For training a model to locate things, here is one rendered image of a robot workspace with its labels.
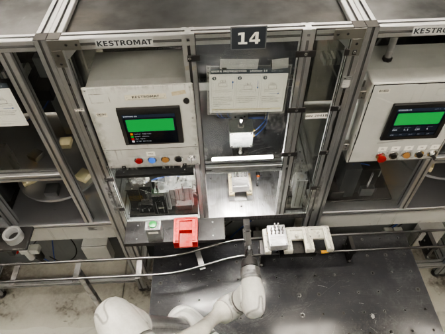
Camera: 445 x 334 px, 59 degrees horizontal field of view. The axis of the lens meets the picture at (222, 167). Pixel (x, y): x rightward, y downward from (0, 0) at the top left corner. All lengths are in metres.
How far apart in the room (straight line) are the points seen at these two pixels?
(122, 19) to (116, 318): 1.04
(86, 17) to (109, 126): 0.42
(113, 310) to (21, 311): 1.91
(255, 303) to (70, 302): 1.77
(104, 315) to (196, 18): 1.08
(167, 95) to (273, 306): 1.26
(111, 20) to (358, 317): 1.82
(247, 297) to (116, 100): 0.95
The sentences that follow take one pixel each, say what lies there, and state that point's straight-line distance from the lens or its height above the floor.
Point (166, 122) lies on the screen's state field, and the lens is 1.60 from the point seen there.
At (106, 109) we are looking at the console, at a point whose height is 1.73.
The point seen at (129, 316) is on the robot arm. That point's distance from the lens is 1.39.
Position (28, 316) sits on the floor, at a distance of 3.23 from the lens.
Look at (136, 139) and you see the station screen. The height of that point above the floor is 1.57.
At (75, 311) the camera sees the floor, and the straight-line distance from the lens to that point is 3.12.
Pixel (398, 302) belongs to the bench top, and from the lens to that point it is 2.38.
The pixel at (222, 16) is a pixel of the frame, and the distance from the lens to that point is 1.54.
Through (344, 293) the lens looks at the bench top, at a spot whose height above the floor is 0.68.
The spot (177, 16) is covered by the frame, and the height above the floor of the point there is 2.01.
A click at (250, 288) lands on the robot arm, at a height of 1.17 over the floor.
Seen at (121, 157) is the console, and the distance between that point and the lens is 1.81.
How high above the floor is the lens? 2.73
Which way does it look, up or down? 49 degrees down
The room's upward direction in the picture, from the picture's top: 2 degrees counter-clockwise
